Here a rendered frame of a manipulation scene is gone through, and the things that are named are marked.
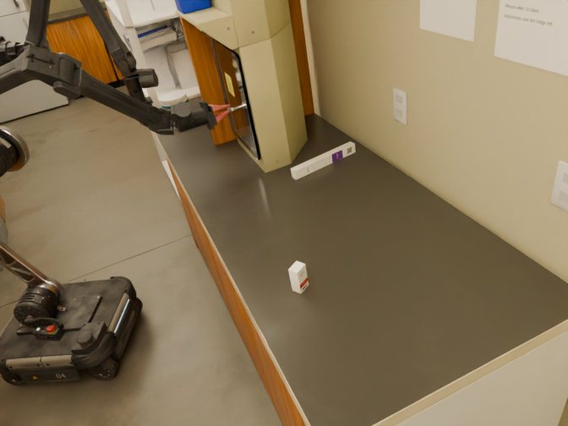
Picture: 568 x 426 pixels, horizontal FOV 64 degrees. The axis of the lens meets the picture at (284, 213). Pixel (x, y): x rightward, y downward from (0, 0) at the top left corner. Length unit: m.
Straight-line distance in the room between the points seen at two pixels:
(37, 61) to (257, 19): 0.65
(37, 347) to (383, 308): 1.79
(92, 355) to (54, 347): 0.21
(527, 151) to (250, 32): 0.89
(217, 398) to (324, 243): 1.11
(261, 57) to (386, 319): 0.94
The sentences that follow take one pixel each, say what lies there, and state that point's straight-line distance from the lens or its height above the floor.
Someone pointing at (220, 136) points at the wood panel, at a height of 0.97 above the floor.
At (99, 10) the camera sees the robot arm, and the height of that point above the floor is 1.55.
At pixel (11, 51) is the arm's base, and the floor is 1.46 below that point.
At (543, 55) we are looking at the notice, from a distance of 1.16.
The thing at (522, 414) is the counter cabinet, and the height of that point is 0.63.
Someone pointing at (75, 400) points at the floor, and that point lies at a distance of 2.55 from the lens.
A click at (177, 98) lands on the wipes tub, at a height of 1.09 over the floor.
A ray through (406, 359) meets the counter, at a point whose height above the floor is 0.94.
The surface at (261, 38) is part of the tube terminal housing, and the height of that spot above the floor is 1.42.
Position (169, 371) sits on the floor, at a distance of 2.42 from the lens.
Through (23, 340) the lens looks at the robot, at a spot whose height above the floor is 0.24.
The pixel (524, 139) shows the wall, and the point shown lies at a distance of 1.25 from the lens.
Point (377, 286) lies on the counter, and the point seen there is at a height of 0.94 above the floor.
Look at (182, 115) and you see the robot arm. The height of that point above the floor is 1.24.
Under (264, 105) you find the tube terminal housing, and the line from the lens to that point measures 1.65.
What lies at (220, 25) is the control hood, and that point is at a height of 1.49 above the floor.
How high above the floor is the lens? 1.80
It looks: 35 degrees down
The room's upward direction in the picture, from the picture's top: 11 degrees counter-clockwise
